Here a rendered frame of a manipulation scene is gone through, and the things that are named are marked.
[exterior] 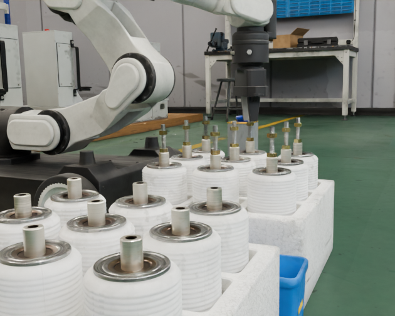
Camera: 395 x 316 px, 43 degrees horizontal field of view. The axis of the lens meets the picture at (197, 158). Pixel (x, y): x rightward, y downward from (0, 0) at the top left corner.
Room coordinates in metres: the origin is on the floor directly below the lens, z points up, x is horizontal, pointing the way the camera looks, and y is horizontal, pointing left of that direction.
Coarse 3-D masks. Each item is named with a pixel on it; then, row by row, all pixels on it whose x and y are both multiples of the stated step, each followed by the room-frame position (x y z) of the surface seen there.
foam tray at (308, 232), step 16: (320, 192) 1.07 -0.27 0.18; (304, 208) 0.94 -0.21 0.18; (320, 208) 1.03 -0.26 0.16; (256, 224) 0.89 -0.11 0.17; (272, 224) 0.88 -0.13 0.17; (288, 224) 0.86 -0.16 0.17; (304, 224) 0.87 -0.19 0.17; (320, 224) 1.03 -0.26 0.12; (256, 240) 0.89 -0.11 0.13; (272, 240) 0.88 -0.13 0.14; (288, 240) 0.86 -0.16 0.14; (304, 240) 0.87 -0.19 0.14; (320, 240) 1.04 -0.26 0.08; (304, 256) 0.87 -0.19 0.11; (320, 256) 1.04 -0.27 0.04; (320, 272) 1.04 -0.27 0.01; (304, 304) 0.88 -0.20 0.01
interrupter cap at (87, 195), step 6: (60, 192) 0.79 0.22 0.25; (66, 192) 0.79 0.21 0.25; (84, 192) 0.79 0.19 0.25; (90, 192) 0.79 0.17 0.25; (96, 192) 0.78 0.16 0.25; (54, 198) 0.75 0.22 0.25; (60, 198) 0.75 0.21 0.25; (66, 198) 0.76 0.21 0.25; (78, 198) 0.75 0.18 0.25; (84, 198) 0.75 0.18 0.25; (90, 198) 0.75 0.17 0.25
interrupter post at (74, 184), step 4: (68, 180) 0.76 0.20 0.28; (72, 180) 0.76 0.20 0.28; (76, 180) 0.76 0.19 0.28; (80, 180) 0.77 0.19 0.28; (68, 184) 0.76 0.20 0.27; (72, 184) 0.76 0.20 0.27; (76, 184) 0.76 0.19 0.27; (80, 184) 0.77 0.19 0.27; (68, 188) 0.76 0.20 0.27; (72, 188) 0.76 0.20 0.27; (76, 188) 0.76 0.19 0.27; (80, 188) 0.77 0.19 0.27; (68, 192) 0.76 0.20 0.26; (72, 192) 0.76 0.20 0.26; (76, 192) 0.76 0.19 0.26; (80, 192) 0.77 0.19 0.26; (68, 196) 0.76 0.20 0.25; (72, 196) 0.76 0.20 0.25; (76, 196) 0.76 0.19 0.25; (80, 196) 0.77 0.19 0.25
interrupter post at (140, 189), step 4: (136, 184) 0.72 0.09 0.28; (140, 184) 0.72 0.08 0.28; (144, 184) 0.72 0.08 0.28; (136, 188) 0.72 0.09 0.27; (140, 188) 0.72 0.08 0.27; (144, 188) 0.72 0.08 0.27; (136, 192) 0.72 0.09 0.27; (140, 192) 0.72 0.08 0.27; (144, 192) 0.72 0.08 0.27; (136, 196) 0.72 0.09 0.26; (140, 196) 0.72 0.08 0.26; (144, 196) 0.72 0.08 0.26; (136, 200) 0.72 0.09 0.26; (140, 200) 0.72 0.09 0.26; (144, 200) 0.72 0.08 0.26
